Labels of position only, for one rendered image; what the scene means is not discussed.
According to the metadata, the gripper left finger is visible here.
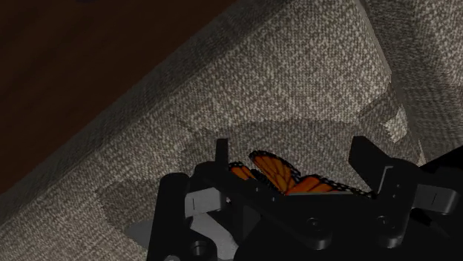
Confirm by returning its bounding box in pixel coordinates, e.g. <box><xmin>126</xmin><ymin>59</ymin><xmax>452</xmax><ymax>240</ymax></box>
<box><xmin>145</xmin><ymin>138</ymin><xmax>261</xmax><ymax>261</ymax></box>

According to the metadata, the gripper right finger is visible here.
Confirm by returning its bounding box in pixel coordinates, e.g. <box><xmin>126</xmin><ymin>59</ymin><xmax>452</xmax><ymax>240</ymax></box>
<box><xmin>347</xmin><ymin>136</ymin><xmax>460</xmax><ymax>250</ymax></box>

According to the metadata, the orange and black butterfly figure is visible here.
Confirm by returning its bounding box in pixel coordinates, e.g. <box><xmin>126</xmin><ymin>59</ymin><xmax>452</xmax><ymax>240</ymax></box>
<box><xmin>228</xmin><ymin>150</ymin><xmax>373</xmax><ymax>198</ymax></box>

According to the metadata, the grey woven fabric sofa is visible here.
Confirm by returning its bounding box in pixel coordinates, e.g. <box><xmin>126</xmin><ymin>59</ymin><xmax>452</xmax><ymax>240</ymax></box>
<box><xmin>0</xmin><ymin>0</ymin><xmax>463</xmax><ymax>261</ymax></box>

